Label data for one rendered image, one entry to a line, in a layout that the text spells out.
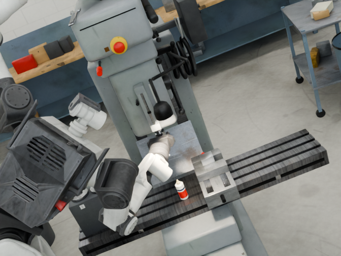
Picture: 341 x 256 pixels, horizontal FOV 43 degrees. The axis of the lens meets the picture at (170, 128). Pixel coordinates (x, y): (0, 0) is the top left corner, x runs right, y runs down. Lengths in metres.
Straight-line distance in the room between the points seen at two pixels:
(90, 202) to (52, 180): 0.76
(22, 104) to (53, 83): 4.88
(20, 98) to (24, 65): 4.23
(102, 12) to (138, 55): 0.24
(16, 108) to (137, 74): 0.53
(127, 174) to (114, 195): 0.09
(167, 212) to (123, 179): 0.68
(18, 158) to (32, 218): 0.19
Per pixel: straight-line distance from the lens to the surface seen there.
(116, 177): 1.43
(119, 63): 1.70
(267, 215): 3.24
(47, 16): 6.11
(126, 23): 1.57
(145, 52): 1.70
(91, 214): 2.11
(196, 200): 2.06
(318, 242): 2.99
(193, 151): 2.38
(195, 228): 2.05
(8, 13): 1.65
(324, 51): 4.47
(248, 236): 2.84
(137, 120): 1.83
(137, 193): 1.74
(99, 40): 1.58
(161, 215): 2.07
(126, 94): 1.79
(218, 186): 1.98
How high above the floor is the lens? 2.16
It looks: 27 degrees down
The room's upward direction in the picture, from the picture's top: 22 degrees counter-clockwise
